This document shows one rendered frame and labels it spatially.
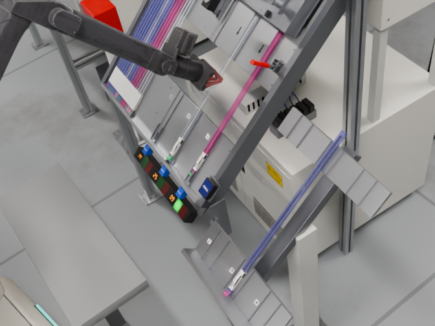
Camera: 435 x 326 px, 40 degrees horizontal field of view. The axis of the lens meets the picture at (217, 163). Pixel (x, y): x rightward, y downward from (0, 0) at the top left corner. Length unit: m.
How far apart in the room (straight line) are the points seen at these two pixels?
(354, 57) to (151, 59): 0.54
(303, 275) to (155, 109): 0.71
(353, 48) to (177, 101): 0.56
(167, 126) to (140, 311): 0.84
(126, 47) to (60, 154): 1.65
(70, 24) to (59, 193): 0.88
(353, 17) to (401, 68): 0.67
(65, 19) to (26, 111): 2.11
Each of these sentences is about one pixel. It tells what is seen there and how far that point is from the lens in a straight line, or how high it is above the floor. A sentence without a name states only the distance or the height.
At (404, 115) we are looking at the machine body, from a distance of 2.10.
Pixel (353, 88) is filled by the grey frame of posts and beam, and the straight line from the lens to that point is 1.72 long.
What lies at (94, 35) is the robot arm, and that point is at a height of 1.31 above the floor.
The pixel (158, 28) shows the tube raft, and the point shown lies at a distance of 1.98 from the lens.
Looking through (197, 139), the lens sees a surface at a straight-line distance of 1.75.
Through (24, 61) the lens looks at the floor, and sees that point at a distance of 3.70.
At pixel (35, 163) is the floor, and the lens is 3.04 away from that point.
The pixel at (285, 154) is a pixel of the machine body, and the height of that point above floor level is 0.62.
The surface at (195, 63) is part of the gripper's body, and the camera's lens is 1.64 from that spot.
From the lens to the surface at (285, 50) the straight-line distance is 1.60.
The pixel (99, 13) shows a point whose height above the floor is 0.78.
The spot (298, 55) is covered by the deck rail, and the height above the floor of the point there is 1.07.
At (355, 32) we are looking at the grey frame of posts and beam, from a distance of 1.60.
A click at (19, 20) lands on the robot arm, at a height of 1.44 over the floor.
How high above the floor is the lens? 2.07
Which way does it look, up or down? 49 degrees down
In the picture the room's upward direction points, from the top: 12 degrees counter-clockwise
